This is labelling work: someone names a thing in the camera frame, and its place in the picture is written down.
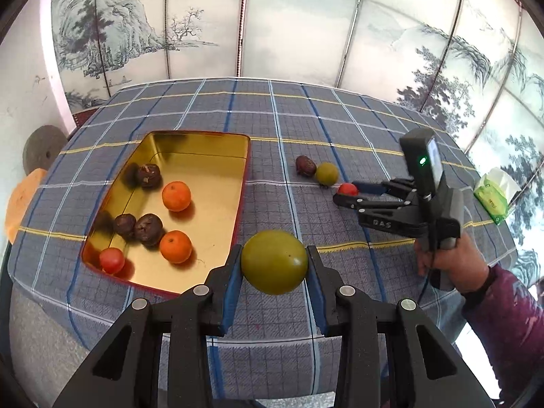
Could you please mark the small red tomato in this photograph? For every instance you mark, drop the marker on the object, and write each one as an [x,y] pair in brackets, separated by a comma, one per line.
[346,188]
[111,260]

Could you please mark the person's right hand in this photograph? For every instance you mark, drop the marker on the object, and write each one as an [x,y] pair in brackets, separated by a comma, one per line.
[463,263]

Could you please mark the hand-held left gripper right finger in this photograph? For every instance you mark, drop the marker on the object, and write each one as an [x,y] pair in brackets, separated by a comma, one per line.
[318,297]

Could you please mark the orange round cushion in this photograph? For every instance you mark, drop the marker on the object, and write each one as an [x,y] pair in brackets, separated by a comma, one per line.
[23,204]

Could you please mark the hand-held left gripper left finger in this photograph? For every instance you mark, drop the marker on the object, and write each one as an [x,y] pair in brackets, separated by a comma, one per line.
[227,297]

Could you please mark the person's right forearm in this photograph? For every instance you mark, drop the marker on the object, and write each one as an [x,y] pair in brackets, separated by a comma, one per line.
[510,318]

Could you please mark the landscape painted folding screen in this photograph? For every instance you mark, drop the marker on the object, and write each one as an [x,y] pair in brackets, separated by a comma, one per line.
[297,21]

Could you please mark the red and gold tin box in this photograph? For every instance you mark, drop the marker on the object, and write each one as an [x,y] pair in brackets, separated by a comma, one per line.
[212,178]

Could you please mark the dark purple passion fruit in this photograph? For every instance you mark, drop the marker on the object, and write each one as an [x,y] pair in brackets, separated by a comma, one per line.
[305,165]
[148,229]
[125,225]
[147,175]

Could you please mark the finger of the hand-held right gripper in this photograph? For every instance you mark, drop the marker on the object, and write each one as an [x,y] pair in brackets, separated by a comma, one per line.
[378,188]
[365,205]

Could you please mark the green tissue pack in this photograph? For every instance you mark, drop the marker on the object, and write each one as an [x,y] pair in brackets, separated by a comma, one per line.
[495,195]

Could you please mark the orange tangerine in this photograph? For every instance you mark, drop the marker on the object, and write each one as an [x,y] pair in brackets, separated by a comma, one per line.
[175,246]
[176,196]

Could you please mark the green round fruit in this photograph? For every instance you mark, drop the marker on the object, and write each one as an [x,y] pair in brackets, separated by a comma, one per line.
[327,174]
[274,261]

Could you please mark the grey round stone disc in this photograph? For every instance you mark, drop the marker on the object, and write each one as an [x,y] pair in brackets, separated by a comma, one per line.
[44,146]

